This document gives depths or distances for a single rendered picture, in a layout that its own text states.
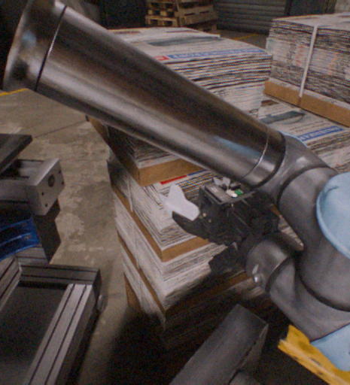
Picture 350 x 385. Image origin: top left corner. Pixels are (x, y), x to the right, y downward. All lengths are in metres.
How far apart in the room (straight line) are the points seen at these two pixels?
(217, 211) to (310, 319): 0.17
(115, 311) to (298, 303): 1.15
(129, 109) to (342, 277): 0.24
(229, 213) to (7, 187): 0.58
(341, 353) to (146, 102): 0.29
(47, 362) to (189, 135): 0.94
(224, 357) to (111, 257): 1.29
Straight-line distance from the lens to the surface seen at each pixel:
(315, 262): 0.33
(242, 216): 0.45
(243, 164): 0.34
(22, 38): 0.27
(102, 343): 1.39
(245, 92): 0.67
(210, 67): 0.60
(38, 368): 1.14
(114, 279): 1.57
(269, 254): 0.40
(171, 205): 0.52
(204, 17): 7.43
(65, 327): 1.18
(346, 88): 1.00
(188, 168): 0.66
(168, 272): 0.82
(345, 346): 0.37
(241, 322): 0.46
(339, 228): 0.30
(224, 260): 0.50
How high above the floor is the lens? 1.18
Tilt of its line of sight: 35 degrees down
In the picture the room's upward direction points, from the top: straight up
